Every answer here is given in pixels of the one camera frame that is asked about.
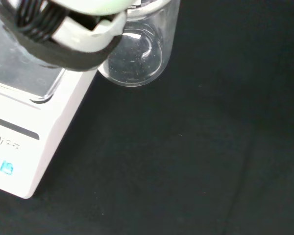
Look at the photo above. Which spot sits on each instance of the white electronic balance steel pan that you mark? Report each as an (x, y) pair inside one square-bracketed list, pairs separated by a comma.
[(27, 122)]

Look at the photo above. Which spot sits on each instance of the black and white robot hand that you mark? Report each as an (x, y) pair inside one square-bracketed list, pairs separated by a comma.
[(83, 41)]

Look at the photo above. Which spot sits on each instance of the black bench cloth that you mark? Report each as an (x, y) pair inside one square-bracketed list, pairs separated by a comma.
[(186, 147)]

